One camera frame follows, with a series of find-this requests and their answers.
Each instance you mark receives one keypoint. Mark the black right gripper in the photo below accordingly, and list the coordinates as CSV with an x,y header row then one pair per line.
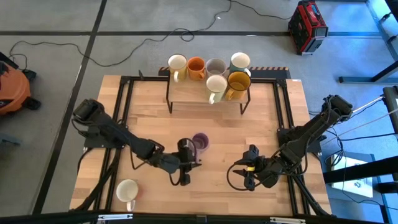
x,y
264,171

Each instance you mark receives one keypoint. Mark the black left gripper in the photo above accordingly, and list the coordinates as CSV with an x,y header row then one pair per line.
x,y
185,161

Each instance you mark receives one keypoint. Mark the lilac ribbed mug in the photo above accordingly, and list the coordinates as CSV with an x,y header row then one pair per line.
x,y
201,141

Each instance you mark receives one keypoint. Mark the pale green mug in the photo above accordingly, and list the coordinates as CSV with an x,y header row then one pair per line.
x,y
216,84

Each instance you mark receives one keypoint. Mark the amber glass mug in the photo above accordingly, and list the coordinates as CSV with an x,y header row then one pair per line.
x,y
238,81

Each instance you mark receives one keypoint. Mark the orange matte mug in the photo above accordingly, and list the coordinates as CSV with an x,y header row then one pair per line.
x,y
196,65

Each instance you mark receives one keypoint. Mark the grey speckled mug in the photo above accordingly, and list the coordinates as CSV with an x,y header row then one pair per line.
x,y
216,66

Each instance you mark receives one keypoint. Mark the yellow mug white interior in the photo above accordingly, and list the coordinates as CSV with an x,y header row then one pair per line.
x,y
177,62

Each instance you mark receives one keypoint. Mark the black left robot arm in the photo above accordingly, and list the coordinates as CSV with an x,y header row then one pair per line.
x,y
109,130

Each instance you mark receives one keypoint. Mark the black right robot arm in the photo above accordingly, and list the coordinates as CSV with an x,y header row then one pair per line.
x,y
311,130

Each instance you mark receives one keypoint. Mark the wooden shelf black legs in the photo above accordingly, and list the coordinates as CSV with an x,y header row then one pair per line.
x,y
186,93

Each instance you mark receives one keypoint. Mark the white cardboard box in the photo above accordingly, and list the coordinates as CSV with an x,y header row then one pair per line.
x,y
351,186

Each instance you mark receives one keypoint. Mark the black metal beam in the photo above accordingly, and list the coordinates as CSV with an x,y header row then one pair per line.
x,y
357,169

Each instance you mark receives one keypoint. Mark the red black jobsite box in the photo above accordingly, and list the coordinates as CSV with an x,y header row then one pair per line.
x,y
306,28

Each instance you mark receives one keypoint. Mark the orange shop vacuum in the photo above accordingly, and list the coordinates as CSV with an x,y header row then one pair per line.
x,y
12,90

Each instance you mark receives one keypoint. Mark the silver metal bracket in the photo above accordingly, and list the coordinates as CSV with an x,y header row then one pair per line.
x,y
115,216
287,220

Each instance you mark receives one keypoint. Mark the black aluminium rig frame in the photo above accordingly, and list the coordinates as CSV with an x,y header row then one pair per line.
x,y
149,78

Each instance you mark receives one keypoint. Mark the grey metal table frame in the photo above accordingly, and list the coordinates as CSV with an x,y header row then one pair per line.
x,y
357,80

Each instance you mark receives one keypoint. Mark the black metal post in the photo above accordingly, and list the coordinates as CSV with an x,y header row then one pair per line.
x,y
390,102

